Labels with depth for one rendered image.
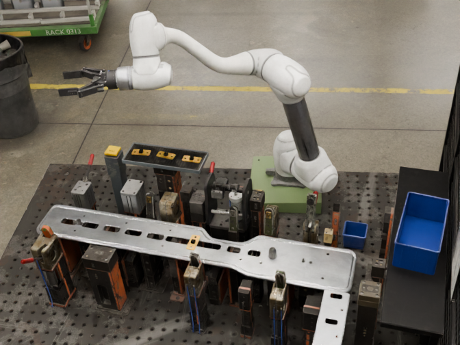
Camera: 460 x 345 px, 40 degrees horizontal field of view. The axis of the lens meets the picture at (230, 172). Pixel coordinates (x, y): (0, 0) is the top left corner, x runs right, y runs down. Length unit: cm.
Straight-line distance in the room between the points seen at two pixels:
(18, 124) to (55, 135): 30
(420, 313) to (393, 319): 10
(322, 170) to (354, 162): 168
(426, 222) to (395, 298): 44
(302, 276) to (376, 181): 105
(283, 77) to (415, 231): 83
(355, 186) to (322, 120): 175
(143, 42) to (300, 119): 78
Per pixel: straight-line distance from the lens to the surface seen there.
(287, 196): 319
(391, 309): 241
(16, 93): 510
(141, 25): 241
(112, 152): 294
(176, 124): 509
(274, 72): 261
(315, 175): 297
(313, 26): 643
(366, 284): 243
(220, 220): 279
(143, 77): 242
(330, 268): 255
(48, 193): 354
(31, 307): 300
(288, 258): 258
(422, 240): 266
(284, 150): 310
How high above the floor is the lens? 290
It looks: 40 degrees down
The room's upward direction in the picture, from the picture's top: 4 degrees counter-clockwise
